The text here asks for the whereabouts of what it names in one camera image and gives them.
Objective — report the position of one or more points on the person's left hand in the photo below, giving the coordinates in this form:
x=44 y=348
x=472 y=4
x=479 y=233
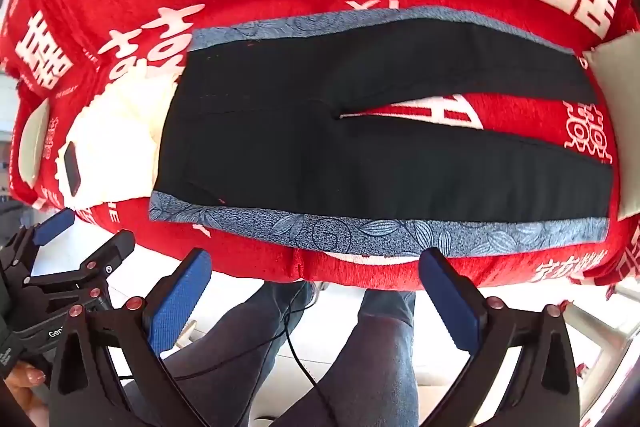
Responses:
x=27 y=379

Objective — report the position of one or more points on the person's legs in jeans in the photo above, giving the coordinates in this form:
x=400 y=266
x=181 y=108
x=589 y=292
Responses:
x=295 y=352

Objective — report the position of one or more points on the cream fluffy cloth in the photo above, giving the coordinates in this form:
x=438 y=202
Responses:
x=120 y=132

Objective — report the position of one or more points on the black pants with blue trim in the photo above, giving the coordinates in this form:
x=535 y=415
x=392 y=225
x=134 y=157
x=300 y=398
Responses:
x=300 y=147

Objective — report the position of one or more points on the person's left leg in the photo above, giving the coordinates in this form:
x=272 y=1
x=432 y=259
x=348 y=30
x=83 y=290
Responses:
x=235 y=347

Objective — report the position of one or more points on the person's leg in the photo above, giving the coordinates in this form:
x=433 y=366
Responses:
x=370 y=357
x=235 y=347

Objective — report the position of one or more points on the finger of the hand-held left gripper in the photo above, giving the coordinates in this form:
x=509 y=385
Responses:
x=55 y=224
x=110 y=252

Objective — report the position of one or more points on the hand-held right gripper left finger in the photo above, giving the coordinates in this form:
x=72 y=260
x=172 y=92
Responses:
x=175 y=307

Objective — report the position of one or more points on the white pillow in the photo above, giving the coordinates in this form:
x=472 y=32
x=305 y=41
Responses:
x=617 y=107

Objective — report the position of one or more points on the black phone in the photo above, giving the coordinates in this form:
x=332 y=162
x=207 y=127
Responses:
x=73 y=169

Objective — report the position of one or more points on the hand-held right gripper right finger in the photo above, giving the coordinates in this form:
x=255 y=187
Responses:
x=450 y=302

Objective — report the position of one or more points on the person's right leg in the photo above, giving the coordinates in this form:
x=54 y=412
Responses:
x=370 y=357

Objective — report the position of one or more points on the grey oval pad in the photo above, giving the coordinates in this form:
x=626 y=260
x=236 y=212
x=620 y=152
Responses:
x=32 y=142

